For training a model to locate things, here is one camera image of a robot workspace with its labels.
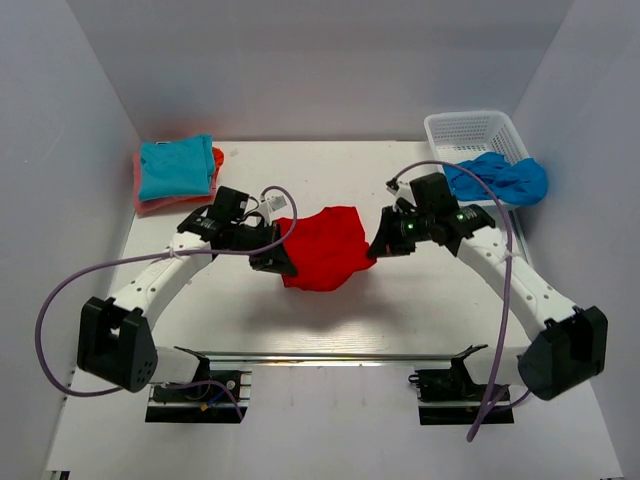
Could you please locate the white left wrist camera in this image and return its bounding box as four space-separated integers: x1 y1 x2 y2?
255 195 288 224

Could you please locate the folded orange t shirt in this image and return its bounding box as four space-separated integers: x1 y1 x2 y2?
189 146 225 202

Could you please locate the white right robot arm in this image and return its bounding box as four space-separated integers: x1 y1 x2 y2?
367 173 608 400

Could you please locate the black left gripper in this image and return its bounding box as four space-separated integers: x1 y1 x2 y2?
230 220 298 276

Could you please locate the red t shirt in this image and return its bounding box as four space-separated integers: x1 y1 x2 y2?
277 206 376 292

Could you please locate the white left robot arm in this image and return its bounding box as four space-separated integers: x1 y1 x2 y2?
77 186 297 399

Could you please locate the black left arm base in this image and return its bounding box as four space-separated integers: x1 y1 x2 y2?
145 347 252 425

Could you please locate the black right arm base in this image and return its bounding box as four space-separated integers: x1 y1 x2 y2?
407 344 494 427

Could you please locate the folded pink t shirt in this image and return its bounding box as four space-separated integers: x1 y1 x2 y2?
132 153 218 216

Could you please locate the white plastic basket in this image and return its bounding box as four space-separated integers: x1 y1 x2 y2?
424 110 546 211

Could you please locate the crumpled blue t shirt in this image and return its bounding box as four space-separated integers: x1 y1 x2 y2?
443 152 548 206

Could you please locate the folded teal t shirt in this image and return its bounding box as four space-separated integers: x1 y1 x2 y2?
138 134 216 202

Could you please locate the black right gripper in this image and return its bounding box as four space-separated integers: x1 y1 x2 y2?
367 205 434 259

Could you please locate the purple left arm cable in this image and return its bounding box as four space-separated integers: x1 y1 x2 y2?
34 185 300 424

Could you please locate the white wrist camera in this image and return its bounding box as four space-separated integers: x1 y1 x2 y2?
255 195 288 224
386 178 416 212

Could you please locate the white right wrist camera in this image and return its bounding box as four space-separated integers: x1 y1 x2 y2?
386 178 416 212

